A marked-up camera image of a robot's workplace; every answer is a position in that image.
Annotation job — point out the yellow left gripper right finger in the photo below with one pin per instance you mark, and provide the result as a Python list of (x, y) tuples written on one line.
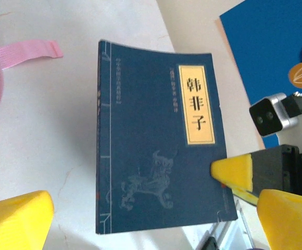
[(291, 224)]

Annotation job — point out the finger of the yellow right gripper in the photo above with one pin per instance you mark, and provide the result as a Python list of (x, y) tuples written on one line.
[(244, 172), (244, 195)]

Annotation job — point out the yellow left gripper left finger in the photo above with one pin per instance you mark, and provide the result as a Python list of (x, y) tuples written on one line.
[(15, 224)]

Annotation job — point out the dark blue book yellow label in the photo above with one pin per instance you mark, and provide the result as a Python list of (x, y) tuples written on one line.
[(151, 143)]

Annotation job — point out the aluminium side rail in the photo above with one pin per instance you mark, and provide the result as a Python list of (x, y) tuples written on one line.
[(231, 231)]

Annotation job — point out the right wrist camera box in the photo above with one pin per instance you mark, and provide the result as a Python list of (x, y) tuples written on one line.
[(268, 117)]

